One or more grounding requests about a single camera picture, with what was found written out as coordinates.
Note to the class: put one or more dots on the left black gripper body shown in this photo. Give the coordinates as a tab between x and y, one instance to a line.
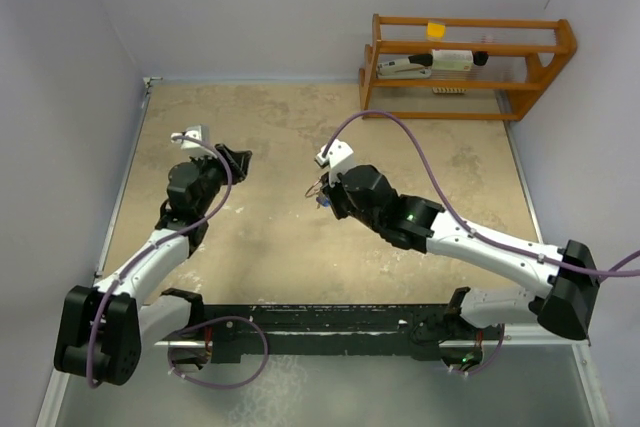
214	176

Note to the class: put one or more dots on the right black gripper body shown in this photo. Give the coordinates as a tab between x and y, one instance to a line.
344	207

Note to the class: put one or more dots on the blue capped key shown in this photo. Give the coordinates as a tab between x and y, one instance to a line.
322	201

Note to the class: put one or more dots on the silver keys bunch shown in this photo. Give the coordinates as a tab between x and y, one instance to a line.
316	202

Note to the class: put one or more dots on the large silver keyring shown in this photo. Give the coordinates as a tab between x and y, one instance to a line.
315	189

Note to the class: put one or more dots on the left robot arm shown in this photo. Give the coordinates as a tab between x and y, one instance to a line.
104	329

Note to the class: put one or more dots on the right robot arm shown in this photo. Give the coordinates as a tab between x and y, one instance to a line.
556	286

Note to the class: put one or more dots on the staples strip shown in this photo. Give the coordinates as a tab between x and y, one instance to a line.
449	91

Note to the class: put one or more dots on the white stapler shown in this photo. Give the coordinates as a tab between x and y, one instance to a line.
412	67

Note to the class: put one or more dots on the white green box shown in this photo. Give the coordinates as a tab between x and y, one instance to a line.
452	60

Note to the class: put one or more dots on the yellow sticky block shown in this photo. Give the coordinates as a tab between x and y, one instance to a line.
435	31

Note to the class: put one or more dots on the black round object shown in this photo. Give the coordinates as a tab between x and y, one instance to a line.
480	58

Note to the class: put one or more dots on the wooden shelf rack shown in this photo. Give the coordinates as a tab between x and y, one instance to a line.
517	58

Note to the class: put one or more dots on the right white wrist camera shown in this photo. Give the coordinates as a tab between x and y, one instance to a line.
339	159

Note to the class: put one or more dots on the black base frame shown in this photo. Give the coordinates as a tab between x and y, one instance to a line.
423	332

